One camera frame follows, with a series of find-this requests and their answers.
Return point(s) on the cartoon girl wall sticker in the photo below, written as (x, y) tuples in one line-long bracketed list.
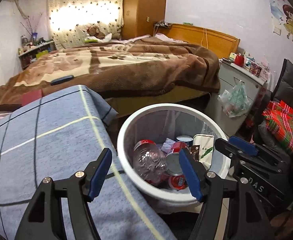
[(282, 20)]

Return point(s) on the green printed plastic bag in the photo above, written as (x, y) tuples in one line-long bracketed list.
[(235, 102)]

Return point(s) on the white paper bag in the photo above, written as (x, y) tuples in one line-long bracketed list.
[(204, 145)]

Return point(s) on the red green plaid cloth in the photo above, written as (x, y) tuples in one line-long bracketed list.
[(279, 121)]

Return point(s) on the clear plastic cola bottle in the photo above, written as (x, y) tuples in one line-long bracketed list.
[(149, 162)]

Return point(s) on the white trash bin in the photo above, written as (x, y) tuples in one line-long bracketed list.
[(157, 123)]

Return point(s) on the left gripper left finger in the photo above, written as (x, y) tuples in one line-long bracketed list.
[(43, 218)]

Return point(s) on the white yogurt cup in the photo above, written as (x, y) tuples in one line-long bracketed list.
[(188, 140)]

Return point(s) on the wooden wardrobe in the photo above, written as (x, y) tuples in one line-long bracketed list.
[(140, 16)]

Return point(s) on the brown bed blanket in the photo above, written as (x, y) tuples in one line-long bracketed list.
[(146, 67)]

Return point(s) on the black chair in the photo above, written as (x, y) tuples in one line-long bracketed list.
[(283, 92)]

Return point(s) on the blue plaid tablecloth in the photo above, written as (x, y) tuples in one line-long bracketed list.
[(56, 136)]

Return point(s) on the teddy bear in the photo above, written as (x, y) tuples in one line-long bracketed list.
[(95, 31)]

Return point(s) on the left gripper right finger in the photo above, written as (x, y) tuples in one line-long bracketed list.
[(246, 218)]

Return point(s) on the dried branches in vase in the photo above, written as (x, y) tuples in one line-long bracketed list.
[(30, 24)]

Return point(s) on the person's right hand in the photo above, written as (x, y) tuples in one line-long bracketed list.
[(282, 225)]

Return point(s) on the brown snack wrapper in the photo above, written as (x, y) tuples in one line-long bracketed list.
[(194, 152)]

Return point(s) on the wooden headboard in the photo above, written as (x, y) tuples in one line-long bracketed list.
[(220, 43)]

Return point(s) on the grey bedside cabinet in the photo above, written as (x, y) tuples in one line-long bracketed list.
[(230, 75)]

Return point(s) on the pink notebook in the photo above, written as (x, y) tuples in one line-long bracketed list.
[(31, 96)]

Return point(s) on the cluttered white shelf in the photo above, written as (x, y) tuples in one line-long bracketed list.
[(31, 52)]

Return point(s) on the dotted window curtain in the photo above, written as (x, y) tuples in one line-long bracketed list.
[(71, 20)]

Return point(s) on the white foam net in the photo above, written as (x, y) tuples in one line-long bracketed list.
[(167, 145)]

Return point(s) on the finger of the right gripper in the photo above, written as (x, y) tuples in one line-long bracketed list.
[(243, 145), (267, 159)]

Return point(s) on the red mug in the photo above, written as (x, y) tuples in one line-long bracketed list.
[(239, 60)]

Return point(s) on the red chips can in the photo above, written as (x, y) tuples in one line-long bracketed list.
[(177, 182), (172, 159)]

